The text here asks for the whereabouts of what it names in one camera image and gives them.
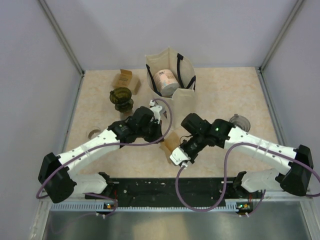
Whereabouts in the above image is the pink wrapped paper roll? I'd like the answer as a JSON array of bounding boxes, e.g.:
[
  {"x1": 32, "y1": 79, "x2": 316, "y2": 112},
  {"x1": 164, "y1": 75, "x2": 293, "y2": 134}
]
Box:
[{"x1": 153, "y1": 69, "x2": 180, "y2": 98}]

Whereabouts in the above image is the cream floral canvas tote bag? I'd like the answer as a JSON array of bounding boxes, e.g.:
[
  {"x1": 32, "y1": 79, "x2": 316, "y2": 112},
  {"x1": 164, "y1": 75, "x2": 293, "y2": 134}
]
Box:
[{"x1": 145, "y1": 47, "x2": 196, "y2": 129}]

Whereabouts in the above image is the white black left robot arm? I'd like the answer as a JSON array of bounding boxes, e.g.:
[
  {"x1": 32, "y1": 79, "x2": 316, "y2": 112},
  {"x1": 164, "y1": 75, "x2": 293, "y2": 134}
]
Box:
[{"x1": 38, "y1": 105, "x2": 163, "y2": 204}]

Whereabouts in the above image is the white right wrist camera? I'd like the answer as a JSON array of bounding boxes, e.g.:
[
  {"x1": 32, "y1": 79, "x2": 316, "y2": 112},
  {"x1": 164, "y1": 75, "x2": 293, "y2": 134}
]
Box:
[{"x1": 169, "y1": 147, "x2": 191, "y2": 168}]

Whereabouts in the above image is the olive green coffee dripper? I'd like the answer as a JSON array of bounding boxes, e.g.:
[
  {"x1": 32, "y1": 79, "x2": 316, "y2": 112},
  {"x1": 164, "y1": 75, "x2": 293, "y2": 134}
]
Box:
[{"x1": 109, "y1": 87, "x2": 134, "y2": 113}]

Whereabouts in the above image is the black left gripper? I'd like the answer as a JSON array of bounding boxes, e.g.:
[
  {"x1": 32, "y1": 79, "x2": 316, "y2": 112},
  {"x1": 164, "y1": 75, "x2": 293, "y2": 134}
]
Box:
[{"x1": 137, "y1": 117, "x2": 163, "y2": 144}]

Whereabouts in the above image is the brown cardboard box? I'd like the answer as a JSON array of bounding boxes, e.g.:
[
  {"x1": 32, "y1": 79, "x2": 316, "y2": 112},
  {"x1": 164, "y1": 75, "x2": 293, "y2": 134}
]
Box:
[{"x1": 112, "y1": 69, "x2": 141, "y2": 95}]

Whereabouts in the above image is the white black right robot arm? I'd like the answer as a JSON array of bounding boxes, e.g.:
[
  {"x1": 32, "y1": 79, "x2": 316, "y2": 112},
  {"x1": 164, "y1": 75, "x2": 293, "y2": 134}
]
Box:
[{"x1": 170, "y1": 113, "x2": 314, "y2": 198}]

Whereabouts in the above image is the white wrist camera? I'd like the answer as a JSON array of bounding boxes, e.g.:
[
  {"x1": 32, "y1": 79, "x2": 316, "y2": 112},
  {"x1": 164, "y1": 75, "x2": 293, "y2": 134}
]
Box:
[
  {"x1": 169, "y1": 147, "x2": 191, "y2": 168},
  {"x1": 149, "y1": 100, "x2": 166, "y2": 125}
]

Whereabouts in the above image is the clear glass carafe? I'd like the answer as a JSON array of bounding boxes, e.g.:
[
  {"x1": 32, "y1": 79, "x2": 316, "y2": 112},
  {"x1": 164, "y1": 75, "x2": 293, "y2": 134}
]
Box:
[{"x1": 86, "y1": 126, "x2": 102, "y2": 140}]

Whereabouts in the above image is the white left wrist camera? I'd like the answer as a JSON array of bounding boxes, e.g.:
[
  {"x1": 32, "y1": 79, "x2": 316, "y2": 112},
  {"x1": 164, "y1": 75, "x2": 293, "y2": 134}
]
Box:
[{"x1": 149, "y1": 100, "x2": 166, "y2": 125}]

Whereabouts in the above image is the grey glass server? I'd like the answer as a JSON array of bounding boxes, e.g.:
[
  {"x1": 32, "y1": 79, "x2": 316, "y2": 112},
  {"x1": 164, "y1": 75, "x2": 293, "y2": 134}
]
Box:
[{"x1": 119, "y1": 109, "x2": 134, "y2": 121}]

